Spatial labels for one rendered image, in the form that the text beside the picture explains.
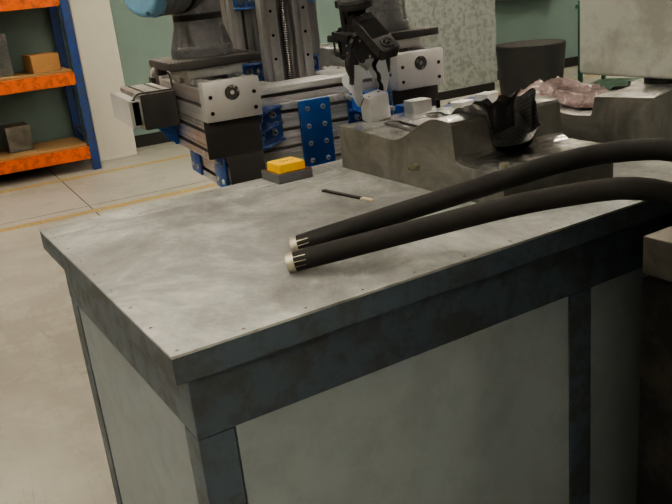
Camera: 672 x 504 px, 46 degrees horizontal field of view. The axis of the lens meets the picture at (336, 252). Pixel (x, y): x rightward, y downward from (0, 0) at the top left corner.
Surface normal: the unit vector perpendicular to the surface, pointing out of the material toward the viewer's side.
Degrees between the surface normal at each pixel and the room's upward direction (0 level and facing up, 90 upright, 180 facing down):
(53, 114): 90
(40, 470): 0
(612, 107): 90
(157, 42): 90
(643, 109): 90
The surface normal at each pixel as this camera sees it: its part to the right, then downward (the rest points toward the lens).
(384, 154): -0.85, 0.25
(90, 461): -0.10, -0.94
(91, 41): 0.48, 0.24
